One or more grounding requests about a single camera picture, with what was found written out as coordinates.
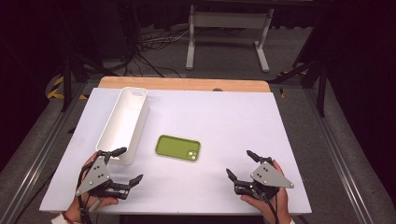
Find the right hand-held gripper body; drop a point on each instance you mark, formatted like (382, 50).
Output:
(269, 177)

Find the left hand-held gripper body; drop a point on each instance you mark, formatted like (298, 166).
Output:
(97, 175)

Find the white plastic storage bin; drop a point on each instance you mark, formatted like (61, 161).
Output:
(124, 124)

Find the green phone case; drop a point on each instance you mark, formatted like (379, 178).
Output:
(174, 146)

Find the person's right hand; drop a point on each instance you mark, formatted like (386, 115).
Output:
(278, 207)

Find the person's left hand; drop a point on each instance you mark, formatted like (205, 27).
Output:
(87, 205)

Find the white board table cover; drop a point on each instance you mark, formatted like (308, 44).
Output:
(218, 124)

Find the yellow black floor tape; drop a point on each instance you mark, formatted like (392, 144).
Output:
(56, 90)

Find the black tripod stand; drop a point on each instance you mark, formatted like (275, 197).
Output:
(320, 81)
(67, 81)

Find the wooden table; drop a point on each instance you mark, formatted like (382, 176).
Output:
(186, 84)

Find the white metal stand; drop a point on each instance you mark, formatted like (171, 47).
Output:
(229, 20)

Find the aluminium floor rail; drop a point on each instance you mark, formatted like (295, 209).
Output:
(37, 161)
(342, 161)

